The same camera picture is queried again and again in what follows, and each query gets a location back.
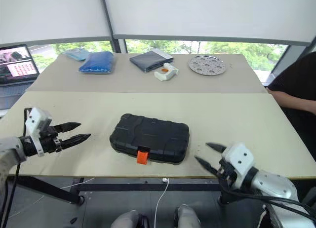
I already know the right gripper black pointed finger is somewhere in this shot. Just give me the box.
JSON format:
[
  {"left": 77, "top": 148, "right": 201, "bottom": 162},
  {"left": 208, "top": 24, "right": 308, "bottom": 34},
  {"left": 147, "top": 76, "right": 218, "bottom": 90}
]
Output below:
[
  {"left": 205, "top": 142, "right": 228, "bottom": 154},
  {"left": 194, "top": 155, "right": 220, "bottom": 177}
]

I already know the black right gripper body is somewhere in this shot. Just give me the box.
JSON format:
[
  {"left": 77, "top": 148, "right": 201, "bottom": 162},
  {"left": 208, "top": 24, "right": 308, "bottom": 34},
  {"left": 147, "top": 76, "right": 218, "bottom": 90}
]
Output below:
[{"left": 216, "top": 158, "right": 238, "bottom": 190}]

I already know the left gripper black pointed finger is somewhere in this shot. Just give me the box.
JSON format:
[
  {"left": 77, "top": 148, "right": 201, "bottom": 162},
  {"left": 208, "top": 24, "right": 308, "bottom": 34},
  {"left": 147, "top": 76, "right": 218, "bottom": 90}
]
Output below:
[
  {"left": 53, "top": 122, "right": 82, "bottom": 134},
  {"left": 60, "top": 133, "right": 91, "bottom": 151}
]

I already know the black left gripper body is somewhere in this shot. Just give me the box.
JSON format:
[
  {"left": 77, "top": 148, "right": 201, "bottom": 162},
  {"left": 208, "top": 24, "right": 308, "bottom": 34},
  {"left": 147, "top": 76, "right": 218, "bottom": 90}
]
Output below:
[{"left": 39, "top": 125, "right": 63, "bottom": 154}]

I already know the black plastic tool case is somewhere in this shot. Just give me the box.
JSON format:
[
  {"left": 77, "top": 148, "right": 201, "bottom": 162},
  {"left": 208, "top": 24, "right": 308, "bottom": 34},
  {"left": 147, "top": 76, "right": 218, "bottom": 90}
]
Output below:
[{"left": 109, "top": 113, "right": 191, "bottom": 166}]

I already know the blue filled plastic bag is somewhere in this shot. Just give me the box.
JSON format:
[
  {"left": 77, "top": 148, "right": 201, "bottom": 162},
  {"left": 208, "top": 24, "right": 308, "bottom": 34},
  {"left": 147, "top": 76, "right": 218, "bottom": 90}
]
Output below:
[{"left": 78, "top": 51, "right": 115, "bottom": 75}]

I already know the light blue plastic packet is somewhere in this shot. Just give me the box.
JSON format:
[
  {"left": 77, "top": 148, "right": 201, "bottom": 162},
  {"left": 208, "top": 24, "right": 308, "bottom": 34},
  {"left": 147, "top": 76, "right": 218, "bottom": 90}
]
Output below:
[{"left": 64, "top": 48, "right": 91, "bottom": 62}]

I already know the open laptop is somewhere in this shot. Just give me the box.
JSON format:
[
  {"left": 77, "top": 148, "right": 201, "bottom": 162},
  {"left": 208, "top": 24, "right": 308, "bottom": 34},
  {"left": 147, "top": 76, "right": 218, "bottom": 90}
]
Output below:
[{"left": 0, "top": 44, "right": 40, "bottom": 111}]

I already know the round perforated metal plate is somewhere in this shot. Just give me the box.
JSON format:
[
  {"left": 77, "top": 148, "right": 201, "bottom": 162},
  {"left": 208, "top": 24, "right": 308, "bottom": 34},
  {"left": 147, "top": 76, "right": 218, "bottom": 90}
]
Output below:
[{"left": 188, "top": 55, "right": 227, "bottom": 77}]

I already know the white plastic holder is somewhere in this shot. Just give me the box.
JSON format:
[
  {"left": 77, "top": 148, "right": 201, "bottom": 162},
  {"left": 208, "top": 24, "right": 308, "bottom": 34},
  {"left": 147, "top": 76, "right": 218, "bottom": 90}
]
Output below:
[{"left": 154, "top": 63, "right": 180, "bottom": 82}]

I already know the dark folded cloth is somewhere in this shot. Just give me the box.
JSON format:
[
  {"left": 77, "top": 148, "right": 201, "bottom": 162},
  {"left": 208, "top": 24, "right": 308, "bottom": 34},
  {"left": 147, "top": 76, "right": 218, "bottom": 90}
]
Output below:
[{"left": 129, "top": 49, "right": 174, "bottom": 73}]

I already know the person in black shirt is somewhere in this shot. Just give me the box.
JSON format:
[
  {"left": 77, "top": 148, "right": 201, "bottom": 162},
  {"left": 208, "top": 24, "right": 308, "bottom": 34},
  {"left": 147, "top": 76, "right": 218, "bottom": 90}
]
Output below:
[{"left": 267, "top": 51, "right": 316, "bottom": 162}]

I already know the white roller blind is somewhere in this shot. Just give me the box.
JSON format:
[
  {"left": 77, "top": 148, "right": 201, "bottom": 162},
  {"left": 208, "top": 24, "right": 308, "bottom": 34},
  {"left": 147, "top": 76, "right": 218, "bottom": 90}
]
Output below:
[
  {"left": 0, "top": 0, "right": 112, "bottom": 45},
  {"left": 102, "top": 0, "right": 316, "bottom": 47}
]

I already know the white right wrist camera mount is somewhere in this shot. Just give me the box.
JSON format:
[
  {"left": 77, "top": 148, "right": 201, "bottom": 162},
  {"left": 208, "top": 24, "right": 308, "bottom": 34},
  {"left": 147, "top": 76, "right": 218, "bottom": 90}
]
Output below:
[{"left": 221, "top": 142, "right": 256, "bottom": 189}]

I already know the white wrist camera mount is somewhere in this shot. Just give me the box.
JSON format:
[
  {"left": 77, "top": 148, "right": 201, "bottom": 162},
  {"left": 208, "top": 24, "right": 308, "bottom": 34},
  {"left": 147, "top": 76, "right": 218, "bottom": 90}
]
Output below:
[
  {"left": 24, "top": 107, "right": 53, "bottom": 157},
  {"left": 221, "top": 142, "right": 256, "bottom": 189}
]

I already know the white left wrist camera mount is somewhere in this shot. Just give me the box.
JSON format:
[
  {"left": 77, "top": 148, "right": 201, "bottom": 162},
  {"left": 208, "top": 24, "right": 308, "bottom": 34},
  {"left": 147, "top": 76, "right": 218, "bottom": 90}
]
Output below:
[{"left": 24, "top": 107, "right": 53, "bottom": 157}]

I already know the thin white wire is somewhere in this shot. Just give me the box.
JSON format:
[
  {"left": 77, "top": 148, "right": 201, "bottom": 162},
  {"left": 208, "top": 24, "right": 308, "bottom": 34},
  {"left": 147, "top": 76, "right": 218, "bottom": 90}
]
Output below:
[{"left": 60, "top": 177, "right": 96, "bottom": 190}]

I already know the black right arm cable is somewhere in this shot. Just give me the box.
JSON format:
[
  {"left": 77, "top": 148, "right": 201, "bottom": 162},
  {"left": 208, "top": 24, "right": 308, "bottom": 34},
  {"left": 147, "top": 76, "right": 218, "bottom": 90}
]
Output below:
[{"left": 219, "top": 180, "right": 316, "bottom": 222}]

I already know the white hanging cable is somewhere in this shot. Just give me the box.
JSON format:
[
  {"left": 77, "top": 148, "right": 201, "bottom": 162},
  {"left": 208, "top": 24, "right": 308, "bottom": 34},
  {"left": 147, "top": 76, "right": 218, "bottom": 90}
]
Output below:
[{"left": 154, "top": 178, "right": 171, "bottom": 228}]

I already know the black table frame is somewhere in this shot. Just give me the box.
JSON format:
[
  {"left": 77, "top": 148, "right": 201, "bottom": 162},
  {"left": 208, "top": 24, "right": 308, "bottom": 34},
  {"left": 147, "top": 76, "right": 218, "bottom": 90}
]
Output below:
[{"left": 14, "top": 175, "right": 233, "bottom": 205}]

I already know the grey window post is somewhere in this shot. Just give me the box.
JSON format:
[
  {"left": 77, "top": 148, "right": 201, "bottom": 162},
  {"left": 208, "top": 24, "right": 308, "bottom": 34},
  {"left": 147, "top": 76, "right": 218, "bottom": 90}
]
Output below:
[{"left": 98, "top": 0, "right": 127, "bottom": 54}]

